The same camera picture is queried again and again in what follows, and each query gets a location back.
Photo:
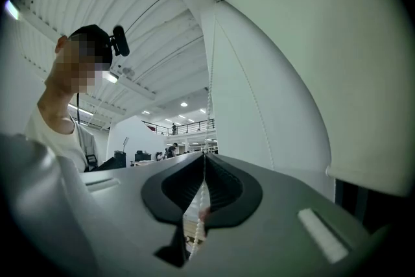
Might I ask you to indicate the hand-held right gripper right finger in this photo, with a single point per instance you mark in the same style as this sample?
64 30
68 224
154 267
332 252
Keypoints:
249 198

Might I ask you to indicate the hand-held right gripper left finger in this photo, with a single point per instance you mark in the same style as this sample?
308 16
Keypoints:
152 194

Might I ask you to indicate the white roller blind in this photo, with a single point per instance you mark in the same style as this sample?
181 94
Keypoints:
324 58

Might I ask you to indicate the dark glass window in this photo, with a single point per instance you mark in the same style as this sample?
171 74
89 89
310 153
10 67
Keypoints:
353 201

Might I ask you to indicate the black flat monitor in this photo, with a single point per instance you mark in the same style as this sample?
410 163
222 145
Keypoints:
143 157

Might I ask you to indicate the black box monitor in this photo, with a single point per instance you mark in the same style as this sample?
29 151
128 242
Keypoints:
120 157

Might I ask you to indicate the black chair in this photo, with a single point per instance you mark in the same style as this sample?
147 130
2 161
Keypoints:
91 161

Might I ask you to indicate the black metal railing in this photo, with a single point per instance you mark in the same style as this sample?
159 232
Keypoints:
194 126

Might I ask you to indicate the grey overshirt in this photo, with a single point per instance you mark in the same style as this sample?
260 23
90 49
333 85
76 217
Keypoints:
88 142

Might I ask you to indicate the group of recessed ceiling lights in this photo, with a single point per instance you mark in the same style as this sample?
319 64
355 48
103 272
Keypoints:
183 104

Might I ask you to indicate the long ceiling strip light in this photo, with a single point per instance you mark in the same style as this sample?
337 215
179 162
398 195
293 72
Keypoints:
81 110
12 9
111 77

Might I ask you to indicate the white t-shirt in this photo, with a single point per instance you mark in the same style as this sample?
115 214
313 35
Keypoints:
55 136

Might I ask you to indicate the person's head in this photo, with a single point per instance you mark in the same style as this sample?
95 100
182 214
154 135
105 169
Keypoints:
69 68

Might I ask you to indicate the black head camera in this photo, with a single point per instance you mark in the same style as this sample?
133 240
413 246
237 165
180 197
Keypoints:
120 40

